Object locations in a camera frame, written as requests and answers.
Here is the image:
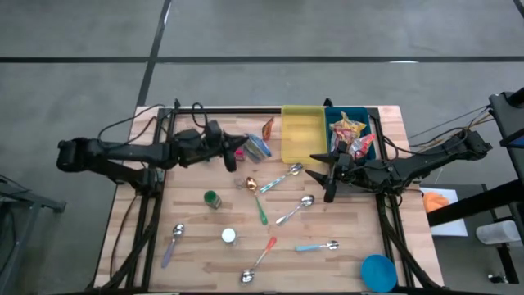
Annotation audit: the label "spoon purple handle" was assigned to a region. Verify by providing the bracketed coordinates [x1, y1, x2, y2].
[160, 223, 186, 270]

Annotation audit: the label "white plastic roll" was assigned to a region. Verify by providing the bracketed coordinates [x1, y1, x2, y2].
[475, 220, 523, 246]

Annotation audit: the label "white paper sheet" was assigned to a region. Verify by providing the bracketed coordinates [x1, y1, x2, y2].
[419, 187, 469, 238]

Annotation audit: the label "black and yellow cables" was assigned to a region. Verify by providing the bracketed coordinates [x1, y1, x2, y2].
[408, 104, 492, 151]

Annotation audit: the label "orange red snack bag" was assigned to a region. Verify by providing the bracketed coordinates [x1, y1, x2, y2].
[329, 129, 353, 157]

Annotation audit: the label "black aluminium table frame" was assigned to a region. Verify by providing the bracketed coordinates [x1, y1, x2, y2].
[84, 98, 447, 295]

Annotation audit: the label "green lid spice jar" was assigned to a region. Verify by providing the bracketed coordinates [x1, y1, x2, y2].
[203, 189, 223, 211]

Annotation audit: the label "glass herb jar white lid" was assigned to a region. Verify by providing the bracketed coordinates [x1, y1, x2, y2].
[220, 227, 238, 246]

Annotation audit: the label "spoon orange handle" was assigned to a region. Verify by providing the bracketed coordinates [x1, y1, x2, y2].
[240, 236, 278, 285]

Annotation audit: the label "brown cable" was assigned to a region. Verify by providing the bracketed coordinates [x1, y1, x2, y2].
[109, 194, 139, 268]

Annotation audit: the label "blue yellow snack bag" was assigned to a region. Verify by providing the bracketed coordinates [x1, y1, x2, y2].
[244, 134, 273, 164]

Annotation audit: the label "black cable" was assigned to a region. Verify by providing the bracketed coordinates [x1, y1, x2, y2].
[97, 104, 167, 143]

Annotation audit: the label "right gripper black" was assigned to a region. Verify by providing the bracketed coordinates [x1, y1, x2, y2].
[305, 142, 372, 203]

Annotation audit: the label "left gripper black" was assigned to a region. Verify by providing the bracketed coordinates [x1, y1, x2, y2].
[176, 120, 250, 172]

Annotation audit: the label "gold spoon green handle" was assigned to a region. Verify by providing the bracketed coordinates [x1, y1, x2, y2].
[245, 176, 269, 226]

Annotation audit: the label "orange brown seasoning packet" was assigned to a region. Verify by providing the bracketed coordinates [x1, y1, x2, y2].
[261, 117, 275, 142]

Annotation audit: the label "yellow plastic bin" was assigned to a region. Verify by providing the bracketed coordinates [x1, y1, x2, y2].
[280, 105, 330, 166]

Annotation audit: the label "orange silver snack bag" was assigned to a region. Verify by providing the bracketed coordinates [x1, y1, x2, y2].
[350, 134, 377, 160]

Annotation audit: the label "plain silver metal spoon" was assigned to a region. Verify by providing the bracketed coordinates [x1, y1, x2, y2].
[275, 194, 315, 227]

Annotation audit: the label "black metal stand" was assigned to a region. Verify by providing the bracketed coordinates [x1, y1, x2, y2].
[425, 86, 524, 284]

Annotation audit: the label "dark grey metal stand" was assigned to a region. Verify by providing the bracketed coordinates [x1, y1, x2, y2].
[0, 174, 67, 295]

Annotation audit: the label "teal blue plastic bin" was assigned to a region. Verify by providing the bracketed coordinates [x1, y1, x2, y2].
[324, 106, 377, 161]

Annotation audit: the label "spoon light blue handle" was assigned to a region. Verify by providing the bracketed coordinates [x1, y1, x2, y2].
[295, 240, 340, 252]

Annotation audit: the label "blue round lid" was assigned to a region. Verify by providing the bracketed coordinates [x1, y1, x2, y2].
[359, 253, 399, 293]

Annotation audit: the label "orange soft object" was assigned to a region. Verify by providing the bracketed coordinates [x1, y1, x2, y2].
[422, 191, 450, 214]

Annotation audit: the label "spoon blue white checked handle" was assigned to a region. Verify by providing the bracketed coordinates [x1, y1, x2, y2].
[259, 162, 305, 194]

